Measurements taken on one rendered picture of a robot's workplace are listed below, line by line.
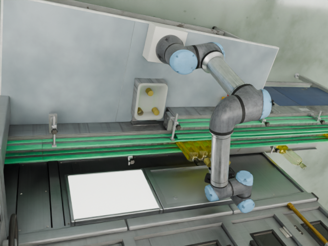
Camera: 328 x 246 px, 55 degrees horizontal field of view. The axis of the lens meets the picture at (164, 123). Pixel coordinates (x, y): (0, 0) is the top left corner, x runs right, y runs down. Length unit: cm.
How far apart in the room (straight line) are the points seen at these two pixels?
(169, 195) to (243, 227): 40
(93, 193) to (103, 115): 47
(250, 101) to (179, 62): 42
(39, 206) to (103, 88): 68
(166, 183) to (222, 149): 56
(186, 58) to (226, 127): 43
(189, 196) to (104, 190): 44
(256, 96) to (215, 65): 29
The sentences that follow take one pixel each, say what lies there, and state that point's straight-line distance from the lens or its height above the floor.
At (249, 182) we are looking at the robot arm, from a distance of 146.
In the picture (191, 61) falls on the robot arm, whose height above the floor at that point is 108.
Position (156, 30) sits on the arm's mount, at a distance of 164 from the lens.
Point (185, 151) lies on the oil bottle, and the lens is 181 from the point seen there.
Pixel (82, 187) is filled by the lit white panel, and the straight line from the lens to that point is 166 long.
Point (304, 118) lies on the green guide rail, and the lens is 237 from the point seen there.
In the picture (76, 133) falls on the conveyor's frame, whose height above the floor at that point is 88.
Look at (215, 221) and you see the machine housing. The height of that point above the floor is 142.
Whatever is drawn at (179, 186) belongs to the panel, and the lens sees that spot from 174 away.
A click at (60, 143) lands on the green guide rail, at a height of 93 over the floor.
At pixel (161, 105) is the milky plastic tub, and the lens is 183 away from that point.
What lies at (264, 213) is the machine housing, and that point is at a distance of 180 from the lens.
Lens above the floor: 236
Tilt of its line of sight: 55 degrees down
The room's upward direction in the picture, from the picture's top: 145 degrees clockwise
